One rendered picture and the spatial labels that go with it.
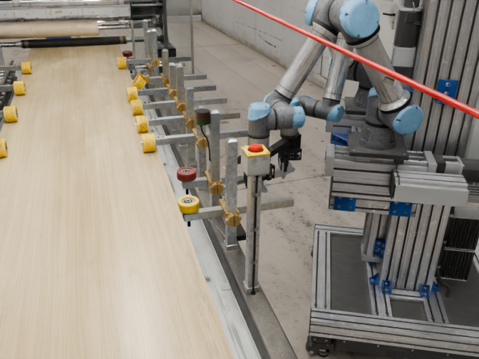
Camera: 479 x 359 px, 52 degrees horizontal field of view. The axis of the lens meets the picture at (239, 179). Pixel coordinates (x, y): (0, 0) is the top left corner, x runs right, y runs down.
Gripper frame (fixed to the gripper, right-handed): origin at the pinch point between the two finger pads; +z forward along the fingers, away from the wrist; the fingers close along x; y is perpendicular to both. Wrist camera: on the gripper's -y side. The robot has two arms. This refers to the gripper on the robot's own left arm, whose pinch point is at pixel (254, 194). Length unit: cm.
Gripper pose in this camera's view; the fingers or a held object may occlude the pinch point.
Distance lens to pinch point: 182.9
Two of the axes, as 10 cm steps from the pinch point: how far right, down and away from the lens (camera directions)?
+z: 0.0, 8.9, 4.5
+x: 8.0, -2.7, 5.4
